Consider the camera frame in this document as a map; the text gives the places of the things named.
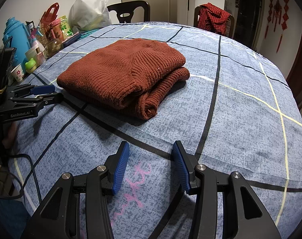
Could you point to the blue checked table cloth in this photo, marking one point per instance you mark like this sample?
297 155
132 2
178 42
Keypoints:
235 113

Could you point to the black wooden chair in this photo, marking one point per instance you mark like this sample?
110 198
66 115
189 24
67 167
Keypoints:
125 10

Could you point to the red gift bag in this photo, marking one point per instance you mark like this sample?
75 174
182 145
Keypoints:
49 15

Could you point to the white cosmetic bottle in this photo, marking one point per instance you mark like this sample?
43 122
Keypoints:
36 51

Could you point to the dark blue flat case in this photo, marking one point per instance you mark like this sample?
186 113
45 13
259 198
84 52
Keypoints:
70 40

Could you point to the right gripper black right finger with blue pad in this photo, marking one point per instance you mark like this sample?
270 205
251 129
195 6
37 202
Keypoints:
198 179

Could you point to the rust red knit sweater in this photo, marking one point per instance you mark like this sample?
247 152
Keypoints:
136 73

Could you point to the blue thermos jug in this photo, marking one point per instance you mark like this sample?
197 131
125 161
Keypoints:
20 41

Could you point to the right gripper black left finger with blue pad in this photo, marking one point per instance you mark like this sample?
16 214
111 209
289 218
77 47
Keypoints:
102 181

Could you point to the person's left hand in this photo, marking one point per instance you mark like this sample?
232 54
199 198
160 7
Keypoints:
8 133

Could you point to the red Chinese knot decoration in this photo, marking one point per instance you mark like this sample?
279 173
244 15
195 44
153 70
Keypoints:
277 16

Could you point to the white plastic bag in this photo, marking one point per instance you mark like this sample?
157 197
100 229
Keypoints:
87 15

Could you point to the wooden chair under red garment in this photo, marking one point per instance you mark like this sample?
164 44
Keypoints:
230 22

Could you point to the white paper cup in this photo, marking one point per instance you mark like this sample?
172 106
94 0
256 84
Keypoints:
17 73

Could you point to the glass jar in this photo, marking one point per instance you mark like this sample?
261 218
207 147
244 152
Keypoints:
53 47

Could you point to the red checked garment on chair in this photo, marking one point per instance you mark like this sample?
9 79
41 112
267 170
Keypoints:
213 19

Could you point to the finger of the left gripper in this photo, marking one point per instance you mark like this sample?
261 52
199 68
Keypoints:
39 89
49 99

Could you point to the pink lidded cup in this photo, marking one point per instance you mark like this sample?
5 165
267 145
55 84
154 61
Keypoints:
56 30

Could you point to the green floral box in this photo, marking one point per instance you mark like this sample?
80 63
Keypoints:
65 27

